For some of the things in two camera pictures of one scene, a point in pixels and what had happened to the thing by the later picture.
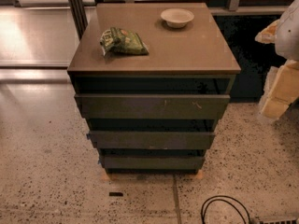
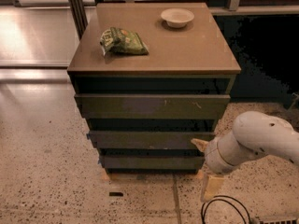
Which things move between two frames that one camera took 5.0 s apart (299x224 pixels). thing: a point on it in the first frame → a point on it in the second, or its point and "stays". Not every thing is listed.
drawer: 152,106 stays
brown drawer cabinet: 151,79 stays
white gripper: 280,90 → 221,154
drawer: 150,140 stays
